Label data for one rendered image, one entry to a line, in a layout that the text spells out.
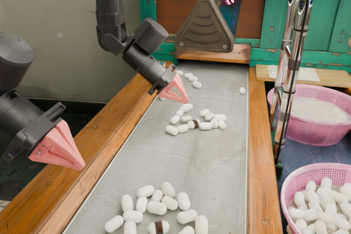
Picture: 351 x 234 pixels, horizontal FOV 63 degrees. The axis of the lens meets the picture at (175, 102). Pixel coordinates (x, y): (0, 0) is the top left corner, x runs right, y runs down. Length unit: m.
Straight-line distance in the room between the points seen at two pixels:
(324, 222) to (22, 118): 0.53
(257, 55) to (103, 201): 0.85
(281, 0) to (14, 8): 1.89
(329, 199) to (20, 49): 0.59
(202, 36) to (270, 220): 0.32
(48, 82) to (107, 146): 1.88
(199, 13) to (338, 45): 0.91
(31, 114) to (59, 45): 1.92
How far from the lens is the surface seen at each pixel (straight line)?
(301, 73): 1.15
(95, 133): 0.74
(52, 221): 0.56
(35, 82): 2.61
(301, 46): 0.62
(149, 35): 0.70
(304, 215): 0.60
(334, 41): 1.23
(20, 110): 0.48
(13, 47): 0.45
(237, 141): 0.75
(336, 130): 0.89
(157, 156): 0.68
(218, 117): 0.81
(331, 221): 0.61
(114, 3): 0.71
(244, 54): 1.15
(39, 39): 2.44
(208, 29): 0.39
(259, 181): 0.60
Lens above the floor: 1.15
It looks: 26 degrees down
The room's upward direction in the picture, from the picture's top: straight up
